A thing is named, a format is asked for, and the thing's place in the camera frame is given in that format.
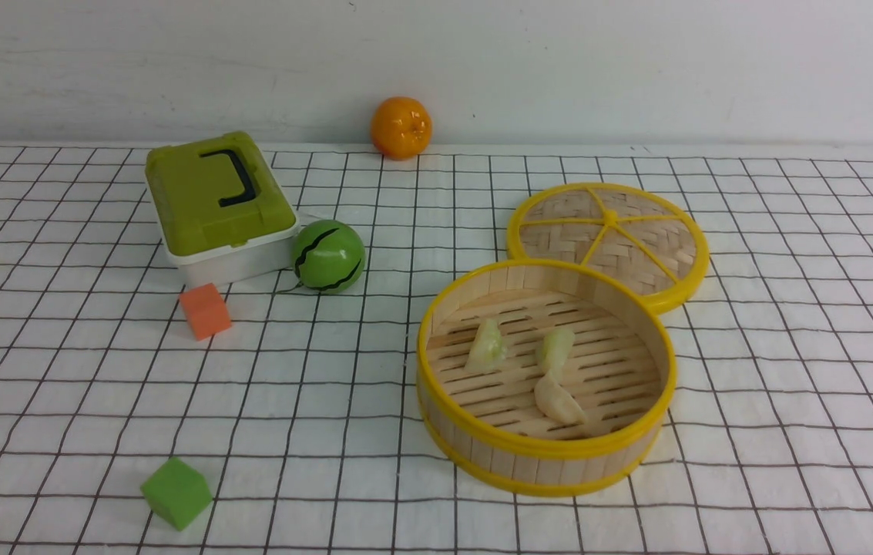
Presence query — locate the white black-grid tablecloth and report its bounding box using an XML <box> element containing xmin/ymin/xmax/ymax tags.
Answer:
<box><xmin>0</xmin><ymin>143</ymin><xmax>873</xmax><ymax>554</ymax></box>

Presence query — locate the orange foam cube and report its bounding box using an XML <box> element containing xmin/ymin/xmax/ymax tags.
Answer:
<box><xmin>179</xmin><ymin>282</ymin><xmax>232</xmax><ymax>341</ymax></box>

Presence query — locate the green foam cube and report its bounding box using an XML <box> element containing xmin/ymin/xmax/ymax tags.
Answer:
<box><xmin>140</xmin><ymin>456</ymin><xmax>213</xmax><ymax>531</ymax></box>

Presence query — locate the green lidded white box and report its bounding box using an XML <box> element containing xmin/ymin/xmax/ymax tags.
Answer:
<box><xmin>144</xmin><ymin>131</ymin><xmax>300</xmax><ymax>289</ymax></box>

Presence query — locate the cream white dumpling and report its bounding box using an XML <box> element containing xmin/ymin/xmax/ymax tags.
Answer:
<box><xmin>532</xmin><ymin>373</ymin><xmax>587</xmax><ymax>426</ymax></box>

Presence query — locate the bamboo steamer lid yellow rim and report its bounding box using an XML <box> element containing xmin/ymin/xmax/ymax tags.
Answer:
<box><xmin>505</xmin><ymin>182</ymin><xmax>710</xmax><ymax>314</ymax></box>

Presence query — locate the orange fruit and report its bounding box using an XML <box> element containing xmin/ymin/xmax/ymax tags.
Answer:
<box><xmin>370</xmin><ymin>97</ymin><xmax>432</xmax><ymax>160</ymax></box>

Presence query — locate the green toy watermelon ball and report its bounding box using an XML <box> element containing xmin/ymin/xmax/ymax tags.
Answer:
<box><xmin>291</xmin><ymin>219</ymin><xmax>367</xmax><ymax>294</ymax></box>

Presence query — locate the bamboo steamer tray yellow rim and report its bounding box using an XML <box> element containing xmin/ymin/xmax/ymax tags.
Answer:
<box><xmin>416</xmin><ymin>259</ymin><xmax>678</xmax><ymax>496</ymax></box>

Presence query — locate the pale green dumpling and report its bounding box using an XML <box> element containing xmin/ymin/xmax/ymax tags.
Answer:
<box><xmin>537</xmin><ymin>328</ymin><xmax>575</xmax><ymax>382</ymax></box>
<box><xmin>464</xmin><ymin>318</ymin><xmax>508</xmax><ymax>375</ymax></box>

